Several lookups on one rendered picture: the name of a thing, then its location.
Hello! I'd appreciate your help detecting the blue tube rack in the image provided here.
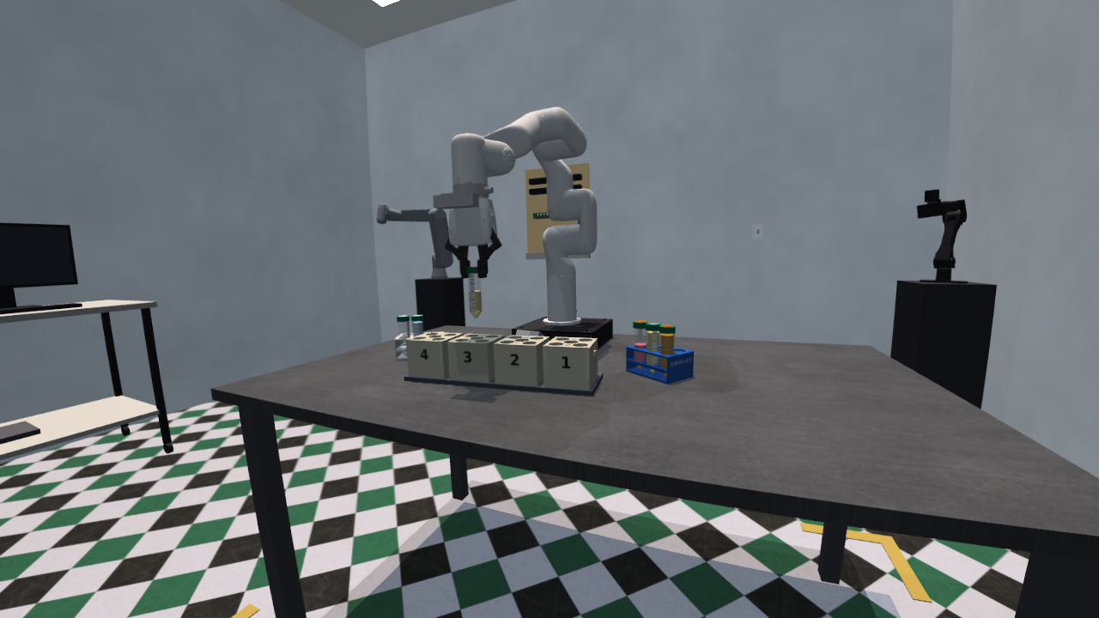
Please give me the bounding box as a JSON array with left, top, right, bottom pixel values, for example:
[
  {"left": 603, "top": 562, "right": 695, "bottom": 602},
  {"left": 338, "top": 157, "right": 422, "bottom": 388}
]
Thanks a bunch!
[{"left": 626, "top": 344, "right": 693, "bottom": 384}]

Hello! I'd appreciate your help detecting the white tube rack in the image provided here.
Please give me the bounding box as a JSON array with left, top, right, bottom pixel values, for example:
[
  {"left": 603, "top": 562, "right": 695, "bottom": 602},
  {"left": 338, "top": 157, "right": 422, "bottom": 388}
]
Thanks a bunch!
[{"left": 395, "top": 333, "right": 413, "bottom": 360}]

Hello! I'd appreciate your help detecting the centrifuge tube with pink liquid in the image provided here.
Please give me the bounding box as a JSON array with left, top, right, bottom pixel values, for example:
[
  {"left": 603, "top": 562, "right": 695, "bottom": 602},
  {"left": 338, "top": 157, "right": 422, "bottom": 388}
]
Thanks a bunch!
[{"left": 633, "top": 320, "right": 648, "bottom": 361}]

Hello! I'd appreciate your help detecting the clear tube with dark green cap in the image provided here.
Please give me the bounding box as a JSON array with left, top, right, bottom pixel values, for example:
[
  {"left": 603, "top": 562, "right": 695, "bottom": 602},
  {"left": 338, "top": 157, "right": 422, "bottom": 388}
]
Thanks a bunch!
[{"left": 397, "top": 314, "right": 410, "bottom": 356}]

